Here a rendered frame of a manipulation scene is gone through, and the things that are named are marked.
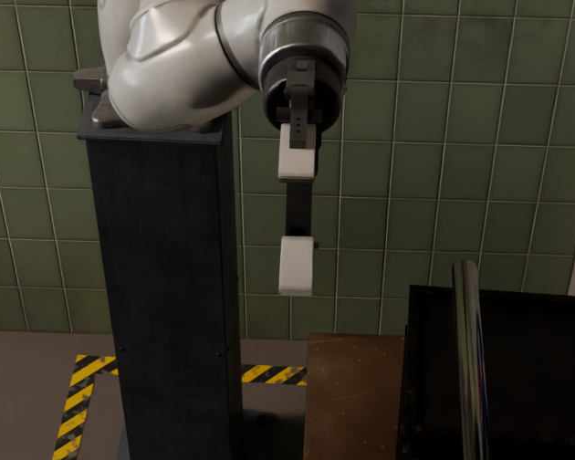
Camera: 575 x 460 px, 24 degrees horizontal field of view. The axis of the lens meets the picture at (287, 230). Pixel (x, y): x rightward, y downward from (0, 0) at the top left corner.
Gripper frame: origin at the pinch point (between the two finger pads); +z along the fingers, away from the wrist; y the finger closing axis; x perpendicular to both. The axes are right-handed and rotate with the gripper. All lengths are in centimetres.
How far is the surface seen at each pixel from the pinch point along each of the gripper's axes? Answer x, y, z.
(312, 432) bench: -1, 91, -47
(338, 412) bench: -6, 91, -51
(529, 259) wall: -46, 121, -116
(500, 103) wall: -35, 79, -116
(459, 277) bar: -18.3, 31.7, -25.1
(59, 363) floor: 56, 149, -107
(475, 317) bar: -19.7, 31.6, -19.0
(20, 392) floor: 63, 149, -99
